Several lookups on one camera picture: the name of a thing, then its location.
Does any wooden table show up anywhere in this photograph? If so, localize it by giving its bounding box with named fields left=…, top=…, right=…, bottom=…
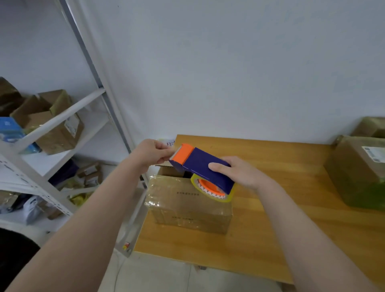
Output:
left=134, top=134, right=385, bottom=287

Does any dark crumpled shelf carton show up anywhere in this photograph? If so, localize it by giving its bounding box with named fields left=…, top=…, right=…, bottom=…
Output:
left=0, top=76, right=26, bottom=118

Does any small open carton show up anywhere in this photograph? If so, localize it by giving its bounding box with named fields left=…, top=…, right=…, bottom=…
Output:
left=77, top=162, right=103, bottom=189

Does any grey metal shelf rack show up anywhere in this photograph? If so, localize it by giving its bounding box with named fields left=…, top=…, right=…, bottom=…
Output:
left=0, top=0, right=148, bottom=256

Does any large worn shelf carton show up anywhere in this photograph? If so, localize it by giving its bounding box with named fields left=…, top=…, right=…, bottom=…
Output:
left=9, top=89, right=85, bottom=156

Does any dark blue bag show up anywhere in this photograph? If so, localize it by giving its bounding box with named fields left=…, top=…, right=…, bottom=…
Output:
left=48, top=159, right=79, bottom=187

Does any small open-flap cardboard box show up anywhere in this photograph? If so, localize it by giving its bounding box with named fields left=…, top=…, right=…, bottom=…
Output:
left=351, top=116, right=385, bottom=139

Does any stack of cardboard boxes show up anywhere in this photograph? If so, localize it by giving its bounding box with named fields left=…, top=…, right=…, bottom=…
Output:
left=144, top=162, right=235, bottom=235

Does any white paper wall sign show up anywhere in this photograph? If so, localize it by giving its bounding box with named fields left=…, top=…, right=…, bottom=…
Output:
left=158, top=137, right=179, bottom=149

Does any large green-printed cardboard box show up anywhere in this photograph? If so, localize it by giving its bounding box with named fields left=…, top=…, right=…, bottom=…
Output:
left=324, top=135, right=385, bottom=212

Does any blue printed packet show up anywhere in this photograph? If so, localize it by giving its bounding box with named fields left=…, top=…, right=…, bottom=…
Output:
left=0, top=116, right=43, bottom=155

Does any brown cardboard scrap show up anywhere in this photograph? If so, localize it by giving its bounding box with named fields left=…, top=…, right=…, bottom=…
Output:
left=36, top=201, right=62, bottom=221

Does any white plastic bag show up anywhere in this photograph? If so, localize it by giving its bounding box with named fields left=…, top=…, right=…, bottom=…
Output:
left=21, top=195, right=44, bottom=227

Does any person's left hand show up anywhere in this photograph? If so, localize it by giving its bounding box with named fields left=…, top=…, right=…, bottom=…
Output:
left=130, top=139, right=177, bottom=173

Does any blue orange tape dispenser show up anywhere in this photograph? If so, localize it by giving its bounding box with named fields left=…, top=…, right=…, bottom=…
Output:
left=169, top=143, right=237, bottom=203

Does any person's left forearm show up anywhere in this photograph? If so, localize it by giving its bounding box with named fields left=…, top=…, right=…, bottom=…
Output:
left=6, top=159, right=148, bottom=292

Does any person's right hand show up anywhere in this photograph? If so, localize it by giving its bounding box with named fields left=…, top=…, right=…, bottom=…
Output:
left=208, top=156, right=276, bottom=195

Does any yellow plastic bag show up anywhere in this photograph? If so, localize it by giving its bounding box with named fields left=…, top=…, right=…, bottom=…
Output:
left=60, top=179, right=102, bottom=208

